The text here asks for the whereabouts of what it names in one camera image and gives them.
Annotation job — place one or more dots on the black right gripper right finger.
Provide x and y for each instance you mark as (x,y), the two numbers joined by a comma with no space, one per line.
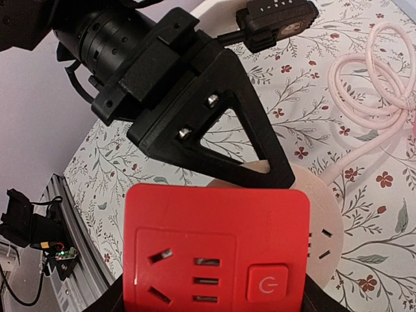
(316,300)

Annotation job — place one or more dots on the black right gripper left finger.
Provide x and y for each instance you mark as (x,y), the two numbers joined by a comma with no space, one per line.
(112,300)

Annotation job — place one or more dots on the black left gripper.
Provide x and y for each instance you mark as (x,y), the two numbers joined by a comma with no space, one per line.
(125,64)

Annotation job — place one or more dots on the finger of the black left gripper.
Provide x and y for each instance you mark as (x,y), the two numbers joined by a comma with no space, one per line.
(217,127)

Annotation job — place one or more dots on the round pink power socket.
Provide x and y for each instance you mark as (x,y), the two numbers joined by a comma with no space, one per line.
(321,221)

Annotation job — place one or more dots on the red cube socket adapter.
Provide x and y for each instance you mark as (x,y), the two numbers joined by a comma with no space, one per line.
(214,249)

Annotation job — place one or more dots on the floral patterned table mat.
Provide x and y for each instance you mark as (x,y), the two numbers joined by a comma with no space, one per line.
(375,194)

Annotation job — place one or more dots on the aluminium front rail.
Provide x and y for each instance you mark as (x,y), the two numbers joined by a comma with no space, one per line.
(90,277)

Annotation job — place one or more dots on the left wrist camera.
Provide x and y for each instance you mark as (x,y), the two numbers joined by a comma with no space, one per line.
(262,24)

